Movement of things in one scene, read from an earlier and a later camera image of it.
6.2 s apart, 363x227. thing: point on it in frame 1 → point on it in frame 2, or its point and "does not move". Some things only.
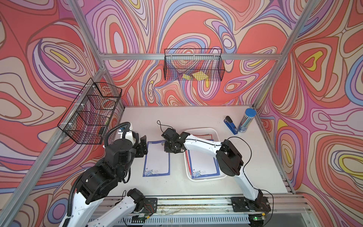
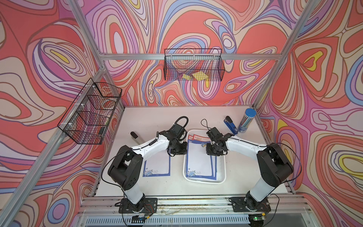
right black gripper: (166, 149) → (210, 152)
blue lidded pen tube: (249, 115) does not move
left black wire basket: (88, 119) does not move
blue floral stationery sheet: (157, 161) does not move
